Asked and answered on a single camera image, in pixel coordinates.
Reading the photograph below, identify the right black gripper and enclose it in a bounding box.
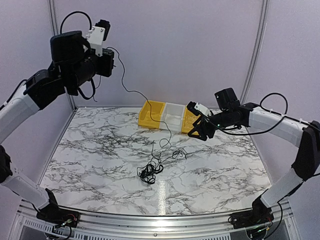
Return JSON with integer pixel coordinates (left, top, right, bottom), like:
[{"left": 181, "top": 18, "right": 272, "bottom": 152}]
[{"left": 188, "top": 109, "right": 233, "bottom": 141}]

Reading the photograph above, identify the thin black cable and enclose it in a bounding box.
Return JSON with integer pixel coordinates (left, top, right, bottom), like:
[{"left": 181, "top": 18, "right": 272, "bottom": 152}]
[{"left": 106, "top": 46, "right": 188, "bottom": 161}]

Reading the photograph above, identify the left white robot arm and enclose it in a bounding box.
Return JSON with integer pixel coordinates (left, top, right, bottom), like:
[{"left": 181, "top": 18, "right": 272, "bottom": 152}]
[{"left": 0, "top": 26, "right": 114, "bottom": 223}]

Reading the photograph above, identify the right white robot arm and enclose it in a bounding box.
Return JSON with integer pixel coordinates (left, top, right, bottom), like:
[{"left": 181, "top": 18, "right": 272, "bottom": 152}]
[{"left": 187, "top": 88, "right": 320, "bottom": 224}]

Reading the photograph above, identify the right yellow plastic bin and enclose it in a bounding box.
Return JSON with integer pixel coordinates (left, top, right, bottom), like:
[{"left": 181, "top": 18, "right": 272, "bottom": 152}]
[{"left": 181, "top": 107, "right": 198, "bottom": 134}]

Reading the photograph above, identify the yellow plastic bin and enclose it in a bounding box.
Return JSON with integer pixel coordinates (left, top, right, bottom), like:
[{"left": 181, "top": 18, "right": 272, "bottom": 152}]
[
  {"left": 181, "top": 107, "right": 198, "bottom": 134},
  {"left": 138, "top": 100, "right": 165, "bottom": 129}
]

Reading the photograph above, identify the white plastic bin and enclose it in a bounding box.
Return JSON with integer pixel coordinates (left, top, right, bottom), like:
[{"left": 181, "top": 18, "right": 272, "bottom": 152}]
[{"left": 159, "top": 102, "right": 186, "bottom": 132}]

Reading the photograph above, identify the left yellow plastic bin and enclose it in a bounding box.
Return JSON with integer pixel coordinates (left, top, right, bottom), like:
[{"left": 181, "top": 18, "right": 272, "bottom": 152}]
[{"left": 138, "top": 100, "right": 165, "bottom": 129}]

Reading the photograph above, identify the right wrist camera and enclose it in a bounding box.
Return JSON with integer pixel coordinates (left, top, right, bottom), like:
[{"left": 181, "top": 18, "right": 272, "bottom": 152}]
[{"left": 186, "top": 101, "right": 213, "bottom": 117}]

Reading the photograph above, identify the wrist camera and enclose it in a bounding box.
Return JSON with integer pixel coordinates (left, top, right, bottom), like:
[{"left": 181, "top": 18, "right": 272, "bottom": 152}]
[
  {"left": 85, "top": 19, "right": 111, "bottom": 57},
  {"left": 186, "top": 101, "right": 213, "bottom": 117}
]

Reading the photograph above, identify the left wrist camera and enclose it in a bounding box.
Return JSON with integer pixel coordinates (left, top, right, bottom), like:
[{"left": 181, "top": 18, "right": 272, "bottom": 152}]
[{"left": 85, "top": 19, "right": 111, "bottom": 57}]

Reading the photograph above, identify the right aluminium corner post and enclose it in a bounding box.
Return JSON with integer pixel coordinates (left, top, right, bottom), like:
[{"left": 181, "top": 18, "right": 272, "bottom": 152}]
[{"left": 240, "top": 0, "right": 270, "bottom": 104}]

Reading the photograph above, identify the aluminium corner post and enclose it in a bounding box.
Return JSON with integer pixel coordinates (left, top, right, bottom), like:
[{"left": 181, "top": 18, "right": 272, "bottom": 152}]
[
  {"left": 240, "top": 0, "right": 270, "bottom": 104},
  {"left": 48, "top": 0, "right": 77, "bottom": 111}
]

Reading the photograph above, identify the left aluminium corner post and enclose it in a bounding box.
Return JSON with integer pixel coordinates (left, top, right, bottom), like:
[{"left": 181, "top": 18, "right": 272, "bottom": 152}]
[{"left": 48, "top": 0, "right": 77, "bottom": 111}]

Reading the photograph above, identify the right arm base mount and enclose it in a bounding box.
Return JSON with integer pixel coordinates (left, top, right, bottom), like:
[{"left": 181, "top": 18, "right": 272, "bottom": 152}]
[{"left": 228, "top": 196, "right": 274, "bottom": 229}]

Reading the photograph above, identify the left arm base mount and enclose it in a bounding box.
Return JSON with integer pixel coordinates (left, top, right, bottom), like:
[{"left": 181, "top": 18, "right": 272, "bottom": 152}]
[{"left": 34, "top": 188, "right": 80, "bottom": 228}]

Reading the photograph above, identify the aluminium front rail frame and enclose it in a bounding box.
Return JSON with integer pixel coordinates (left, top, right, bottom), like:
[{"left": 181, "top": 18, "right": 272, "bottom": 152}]
[{"left": 8, "top": 200, "right": 301, "bottom": 240}]

